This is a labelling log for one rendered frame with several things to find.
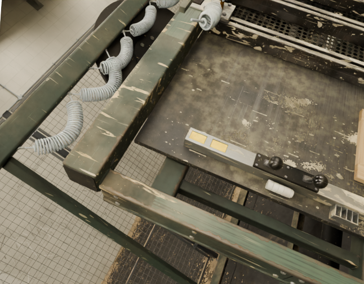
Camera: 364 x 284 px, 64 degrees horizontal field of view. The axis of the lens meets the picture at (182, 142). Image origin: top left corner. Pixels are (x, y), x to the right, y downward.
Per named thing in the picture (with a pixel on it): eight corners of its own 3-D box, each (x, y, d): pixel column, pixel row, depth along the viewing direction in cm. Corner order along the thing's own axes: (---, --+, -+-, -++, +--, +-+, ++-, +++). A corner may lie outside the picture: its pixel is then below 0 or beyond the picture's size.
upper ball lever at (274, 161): (270, 172, 87) (282, 172, 74) (258, 167, 88) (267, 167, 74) (275, 160, 87) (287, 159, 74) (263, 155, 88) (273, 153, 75)
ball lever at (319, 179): (309, 187, 86) (327, 191, 72) (297, 182, 86) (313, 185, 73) (314, 176, 86) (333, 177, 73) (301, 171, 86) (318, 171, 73)
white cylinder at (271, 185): (263, 190, 87) (289, 200, 86) (267, 185, 85) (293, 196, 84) (266, 181, 89) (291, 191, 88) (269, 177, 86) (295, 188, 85)
